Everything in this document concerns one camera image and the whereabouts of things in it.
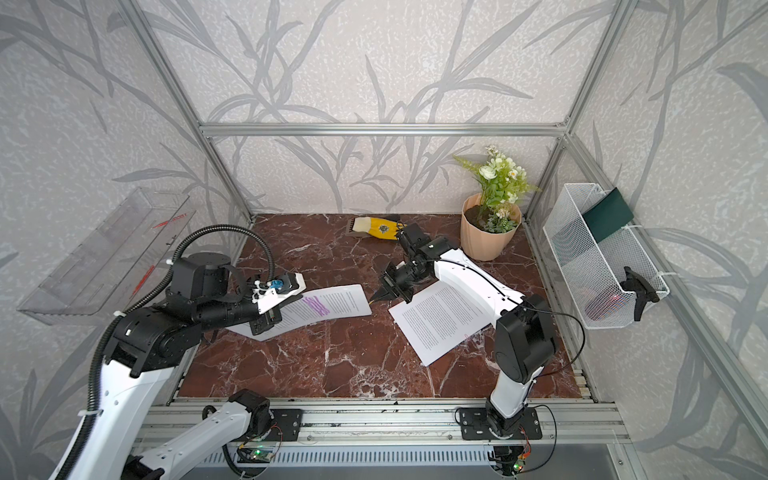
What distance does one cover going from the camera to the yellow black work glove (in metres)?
1.14

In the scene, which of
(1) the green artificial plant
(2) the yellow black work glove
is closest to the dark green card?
(1) the green artificial plant

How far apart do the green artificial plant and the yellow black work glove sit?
0.35 metres

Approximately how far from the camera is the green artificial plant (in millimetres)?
906

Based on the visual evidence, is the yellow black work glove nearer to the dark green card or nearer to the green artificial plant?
the green artificial plant
